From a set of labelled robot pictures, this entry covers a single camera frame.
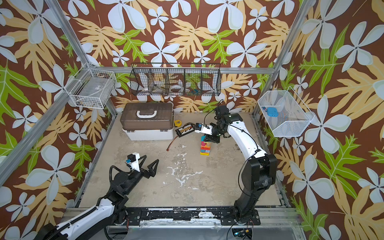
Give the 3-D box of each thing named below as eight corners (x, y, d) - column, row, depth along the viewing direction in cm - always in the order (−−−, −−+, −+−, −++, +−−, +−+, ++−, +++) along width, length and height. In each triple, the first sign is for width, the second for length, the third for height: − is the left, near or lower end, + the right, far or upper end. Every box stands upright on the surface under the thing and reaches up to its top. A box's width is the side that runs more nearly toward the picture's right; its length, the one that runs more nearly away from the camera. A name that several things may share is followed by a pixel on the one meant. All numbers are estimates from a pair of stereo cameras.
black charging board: (178, 137, 108) (178, 135, 106) (174, 130, 112) (174, 128, 111) (196, 130, 112) (196, 128, 110) (191, 123, 117) (191, 121, 115)
